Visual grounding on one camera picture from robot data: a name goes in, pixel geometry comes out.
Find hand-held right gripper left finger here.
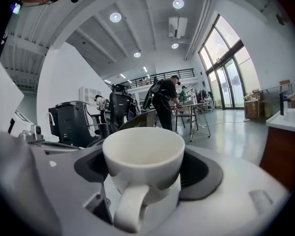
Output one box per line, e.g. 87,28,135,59
27,147,114,236

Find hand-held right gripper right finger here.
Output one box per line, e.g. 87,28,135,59
137,144,291,236

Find wooden sink cabinet white top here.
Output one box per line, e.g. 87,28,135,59
259,108,295,193

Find white ceramic cup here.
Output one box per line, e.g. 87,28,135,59
102,126,186,234

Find black sink faucet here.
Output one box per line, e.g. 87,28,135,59
279,91,292,116

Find black plastic bin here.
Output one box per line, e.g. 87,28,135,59
48,101,99,148

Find metal-legged table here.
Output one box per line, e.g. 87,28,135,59
173,101,212,142

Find cardboard box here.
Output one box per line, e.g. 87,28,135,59
243,90,264,119

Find black mesh office chair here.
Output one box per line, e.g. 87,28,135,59
109,84,138,133

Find dark wicker chair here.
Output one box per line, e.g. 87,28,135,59
118,109,158,131

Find tall glass door window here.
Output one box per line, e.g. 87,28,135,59
198,14,261,109

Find black balcony railing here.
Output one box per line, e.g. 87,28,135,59
108,68,195,89

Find white ceiling air conditioner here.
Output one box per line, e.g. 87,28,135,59
168,16,188,39

